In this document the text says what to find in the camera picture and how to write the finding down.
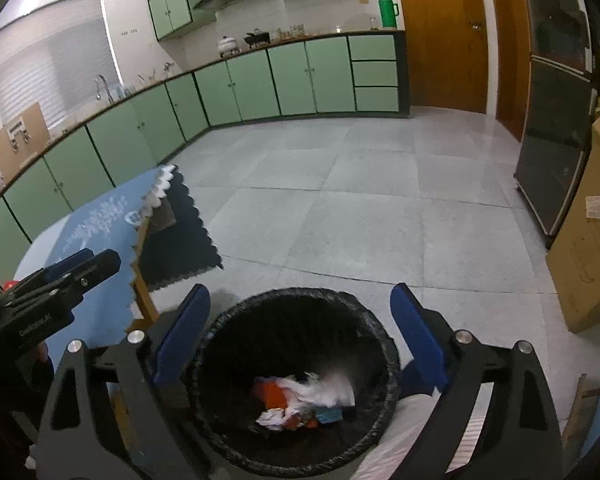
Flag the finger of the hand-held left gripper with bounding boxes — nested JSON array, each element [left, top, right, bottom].
[[0, 248, 95, 306], [27, 250, 122, 311]]

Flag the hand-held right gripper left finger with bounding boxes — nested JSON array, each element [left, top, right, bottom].
[[35, 282, 216, 480]]

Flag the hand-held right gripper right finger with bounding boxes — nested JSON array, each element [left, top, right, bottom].
[[390, 282, 563, 480]]

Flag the red plastic bag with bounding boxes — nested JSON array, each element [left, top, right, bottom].
[[251, 379, 311, 432]]

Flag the black lined trash bin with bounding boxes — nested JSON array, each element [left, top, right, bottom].
[[190, 287, 401, 478]]

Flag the blue printed tablecloth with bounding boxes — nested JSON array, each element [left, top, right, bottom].
[[12, 162, 226, 453]]

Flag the wooden table leg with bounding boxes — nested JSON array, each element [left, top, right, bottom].
[[130, 200, 176, 326]]

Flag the small cardboard box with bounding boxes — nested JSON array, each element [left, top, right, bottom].
[[0, 102, 51, 181]]

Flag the wooden plank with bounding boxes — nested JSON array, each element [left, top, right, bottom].
[[562, 372, 588, 453]]

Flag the large cardboard box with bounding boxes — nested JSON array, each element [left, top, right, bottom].
[[546, 107, 600, 333]]

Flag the white window blind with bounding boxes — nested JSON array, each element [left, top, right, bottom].
[[0, 0, 123, 131]]

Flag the green lower kitchen cabinets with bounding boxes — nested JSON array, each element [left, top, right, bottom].
[[0, 30, 408, 281]]

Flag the green kitchen cabinets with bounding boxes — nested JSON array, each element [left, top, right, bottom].
[[144, 0, 356, 41], [0, 30, 408, 281]]

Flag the green upper kitchen cabinets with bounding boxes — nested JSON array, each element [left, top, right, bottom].
[[144, 0, 356, 41]]

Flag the wooden door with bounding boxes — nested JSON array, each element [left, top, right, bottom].
[[392, 0, 498, 113]]

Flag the green thermos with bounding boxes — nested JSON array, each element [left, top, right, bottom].
[[378, 0, 400, 29]]

